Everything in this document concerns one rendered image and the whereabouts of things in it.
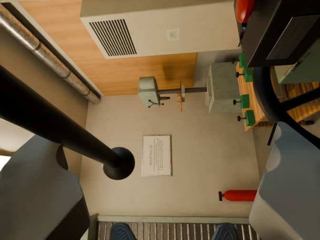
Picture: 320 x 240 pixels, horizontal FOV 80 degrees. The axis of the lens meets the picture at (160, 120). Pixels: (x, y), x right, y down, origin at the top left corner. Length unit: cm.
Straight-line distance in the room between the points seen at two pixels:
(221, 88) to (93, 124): 218
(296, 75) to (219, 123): 293
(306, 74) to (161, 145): 285
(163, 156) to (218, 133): 94
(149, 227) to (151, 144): 117
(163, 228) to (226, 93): 200
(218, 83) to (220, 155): 121
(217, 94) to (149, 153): 143
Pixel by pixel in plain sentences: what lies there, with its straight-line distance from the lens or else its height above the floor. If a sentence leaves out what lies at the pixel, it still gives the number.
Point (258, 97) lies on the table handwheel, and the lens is 36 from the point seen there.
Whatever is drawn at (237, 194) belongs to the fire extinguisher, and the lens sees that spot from 293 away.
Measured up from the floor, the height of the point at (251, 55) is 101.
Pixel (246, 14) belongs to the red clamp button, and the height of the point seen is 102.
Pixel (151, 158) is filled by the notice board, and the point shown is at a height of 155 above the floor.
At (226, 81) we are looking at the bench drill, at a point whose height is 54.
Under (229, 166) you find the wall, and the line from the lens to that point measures 309.
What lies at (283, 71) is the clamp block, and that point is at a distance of 27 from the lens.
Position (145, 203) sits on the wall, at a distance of 307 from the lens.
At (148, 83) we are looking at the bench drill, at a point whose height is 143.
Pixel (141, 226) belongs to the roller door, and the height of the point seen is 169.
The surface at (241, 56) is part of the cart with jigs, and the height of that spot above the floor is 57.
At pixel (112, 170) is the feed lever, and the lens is 20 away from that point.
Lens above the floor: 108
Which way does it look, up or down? 6 degrees up
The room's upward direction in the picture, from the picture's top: 92 degrees counter-clockwise
